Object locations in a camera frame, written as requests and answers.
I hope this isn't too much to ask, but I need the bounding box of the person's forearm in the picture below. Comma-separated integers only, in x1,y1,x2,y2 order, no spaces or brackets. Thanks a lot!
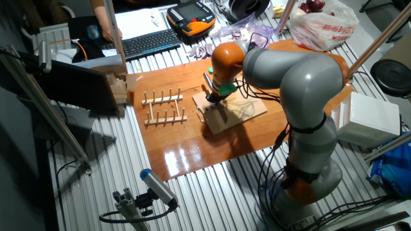
91,0,112,31

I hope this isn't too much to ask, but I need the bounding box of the black keyboard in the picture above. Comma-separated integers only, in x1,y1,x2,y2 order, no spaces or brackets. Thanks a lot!
101,28,182,62

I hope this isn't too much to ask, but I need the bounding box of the brown cardboard box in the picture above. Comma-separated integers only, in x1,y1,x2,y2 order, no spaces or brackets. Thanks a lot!
91,62,137,105

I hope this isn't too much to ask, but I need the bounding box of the person's hand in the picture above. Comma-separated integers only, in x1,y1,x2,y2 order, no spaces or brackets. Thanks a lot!
101,27,125,43

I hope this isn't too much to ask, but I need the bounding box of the black filament spool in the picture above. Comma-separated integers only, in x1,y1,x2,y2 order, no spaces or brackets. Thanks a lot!
228,0,271,22

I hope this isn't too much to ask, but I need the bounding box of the pile of onion slices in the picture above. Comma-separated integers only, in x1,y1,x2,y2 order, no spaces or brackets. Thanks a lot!
187,42,214,60

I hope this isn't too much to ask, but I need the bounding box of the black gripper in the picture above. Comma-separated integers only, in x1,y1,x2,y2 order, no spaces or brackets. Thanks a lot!
205,90,227,108

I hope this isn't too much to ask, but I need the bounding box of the black inline cable adapter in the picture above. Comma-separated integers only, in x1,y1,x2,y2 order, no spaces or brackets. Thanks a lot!
272,127,290,150

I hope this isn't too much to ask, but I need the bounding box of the wooden peg rack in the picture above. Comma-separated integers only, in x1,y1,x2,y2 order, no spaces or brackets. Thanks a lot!
141,87,188,126

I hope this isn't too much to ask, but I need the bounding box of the aluminium frame strut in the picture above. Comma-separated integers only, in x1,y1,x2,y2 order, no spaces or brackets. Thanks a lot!
103,0,128,75
276,0,297,32
0,44,92,176
349,1,411,75
364,131,411,163

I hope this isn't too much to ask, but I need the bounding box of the orange cable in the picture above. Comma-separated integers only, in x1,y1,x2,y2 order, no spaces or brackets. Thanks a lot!
48,38,89,61

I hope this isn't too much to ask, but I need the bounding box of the black monitor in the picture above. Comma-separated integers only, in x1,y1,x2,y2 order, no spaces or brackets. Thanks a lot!
30,58,120,117

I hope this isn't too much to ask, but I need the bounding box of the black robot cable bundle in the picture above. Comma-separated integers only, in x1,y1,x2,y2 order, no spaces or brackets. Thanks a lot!
256,118,399,231

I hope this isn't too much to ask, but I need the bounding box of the white foam box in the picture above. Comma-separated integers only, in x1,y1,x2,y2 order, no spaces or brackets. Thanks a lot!
331,92,402,149

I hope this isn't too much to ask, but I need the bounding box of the short aluminium profile stand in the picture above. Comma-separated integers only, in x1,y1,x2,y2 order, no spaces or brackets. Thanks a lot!
112,187,152,231

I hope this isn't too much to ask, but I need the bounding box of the grey computer mouse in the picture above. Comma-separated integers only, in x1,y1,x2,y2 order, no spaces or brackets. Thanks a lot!
86,24,100,40

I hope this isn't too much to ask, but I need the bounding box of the steel handled kitchen knife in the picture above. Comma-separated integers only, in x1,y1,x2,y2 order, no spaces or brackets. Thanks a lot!
202,73,229,125

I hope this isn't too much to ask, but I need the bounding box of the black camera cable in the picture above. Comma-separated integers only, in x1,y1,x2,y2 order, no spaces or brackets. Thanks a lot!
98,205,177,225

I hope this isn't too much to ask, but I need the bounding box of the silver camera with blue end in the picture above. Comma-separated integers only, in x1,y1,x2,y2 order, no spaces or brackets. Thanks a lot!
139,168,179,209

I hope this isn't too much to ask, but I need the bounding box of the orange black teach pendant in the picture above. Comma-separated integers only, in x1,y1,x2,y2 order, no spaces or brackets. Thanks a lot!
166,0,217,45

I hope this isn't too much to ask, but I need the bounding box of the black round stool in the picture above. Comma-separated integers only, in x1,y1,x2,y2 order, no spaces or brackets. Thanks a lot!
370,58,411,99

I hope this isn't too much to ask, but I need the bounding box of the wooden cutting board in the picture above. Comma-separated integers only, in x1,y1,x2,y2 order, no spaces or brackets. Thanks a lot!
192,86,268,135

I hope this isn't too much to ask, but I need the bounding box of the blue plastic bag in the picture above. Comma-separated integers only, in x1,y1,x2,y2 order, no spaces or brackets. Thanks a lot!
367,133,411,198

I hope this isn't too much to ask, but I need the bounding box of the black mouse mat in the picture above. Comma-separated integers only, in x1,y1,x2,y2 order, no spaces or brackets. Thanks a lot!
67,15,112,64

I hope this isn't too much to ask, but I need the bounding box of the silver depth camera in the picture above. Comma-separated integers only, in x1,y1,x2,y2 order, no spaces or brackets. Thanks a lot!
38,40,53,74

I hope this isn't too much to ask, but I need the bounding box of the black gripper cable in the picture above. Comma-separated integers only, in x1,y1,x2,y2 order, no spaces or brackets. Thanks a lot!
234,31,282,104

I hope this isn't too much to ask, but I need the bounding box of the clear purple plastic bag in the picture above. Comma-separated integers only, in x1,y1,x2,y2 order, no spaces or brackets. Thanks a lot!
218,14,275,49

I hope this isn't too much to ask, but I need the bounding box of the white plastic shopping bag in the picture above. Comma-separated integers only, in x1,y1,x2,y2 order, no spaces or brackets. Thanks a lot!
288,0,360,52

